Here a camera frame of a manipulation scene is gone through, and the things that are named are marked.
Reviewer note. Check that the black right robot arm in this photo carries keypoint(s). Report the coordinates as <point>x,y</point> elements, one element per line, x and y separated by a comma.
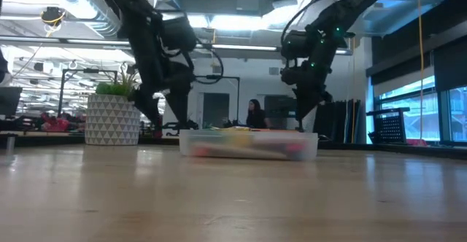
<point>357,5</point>

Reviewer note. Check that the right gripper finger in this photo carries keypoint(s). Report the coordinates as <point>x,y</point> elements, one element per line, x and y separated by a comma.
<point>306,103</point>

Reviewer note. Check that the black background rig frame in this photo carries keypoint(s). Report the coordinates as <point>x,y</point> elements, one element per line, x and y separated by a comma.
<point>230,77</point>
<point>61,96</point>

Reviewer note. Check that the black perforated crate cart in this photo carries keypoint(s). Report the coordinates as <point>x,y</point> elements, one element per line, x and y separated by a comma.
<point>388,127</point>

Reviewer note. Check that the black monitor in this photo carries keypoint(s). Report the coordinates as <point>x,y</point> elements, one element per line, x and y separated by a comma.
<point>9,101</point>

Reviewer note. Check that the long ceiling light strip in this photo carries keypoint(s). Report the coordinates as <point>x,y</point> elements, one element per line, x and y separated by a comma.
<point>241,47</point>

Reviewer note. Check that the person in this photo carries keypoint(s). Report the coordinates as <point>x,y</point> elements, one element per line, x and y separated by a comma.
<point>256,116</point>

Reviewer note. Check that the plant in triangle-patterned pot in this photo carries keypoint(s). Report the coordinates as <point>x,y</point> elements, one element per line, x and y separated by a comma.
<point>109,121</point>

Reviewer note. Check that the silver rectangular air duct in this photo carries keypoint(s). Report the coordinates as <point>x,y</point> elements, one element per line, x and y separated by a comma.
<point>248,1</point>

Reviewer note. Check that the translucent plastic box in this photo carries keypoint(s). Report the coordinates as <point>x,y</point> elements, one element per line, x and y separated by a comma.
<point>310,143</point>

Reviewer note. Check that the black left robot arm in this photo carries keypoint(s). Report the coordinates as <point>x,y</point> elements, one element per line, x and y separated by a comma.
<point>127,8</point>

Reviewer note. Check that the grey wall vent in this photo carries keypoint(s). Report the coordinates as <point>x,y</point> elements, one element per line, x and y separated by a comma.
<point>273,70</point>

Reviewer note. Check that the black equipment rack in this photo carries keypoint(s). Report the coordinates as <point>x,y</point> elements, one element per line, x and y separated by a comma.
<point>281,107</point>

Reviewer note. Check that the black folded panels stack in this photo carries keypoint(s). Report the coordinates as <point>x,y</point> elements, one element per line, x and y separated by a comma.
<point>339,121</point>

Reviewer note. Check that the black background robot arm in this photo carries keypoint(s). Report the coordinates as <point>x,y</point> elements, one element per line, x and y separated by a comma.
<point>169,127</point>

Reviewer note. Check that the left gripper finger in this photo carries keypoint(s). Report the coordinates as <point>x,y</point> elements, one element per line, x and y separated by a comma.
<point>181,103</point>
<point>151,107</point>

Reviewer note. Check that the black aluminium table frame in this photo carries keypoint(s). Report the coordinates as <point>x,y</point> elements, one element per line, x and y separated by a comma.
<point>54,140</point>

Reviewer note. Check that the silver spiral air duct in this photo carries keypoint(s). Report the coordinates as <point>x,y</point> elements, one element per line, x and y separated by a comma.
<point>91,19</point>

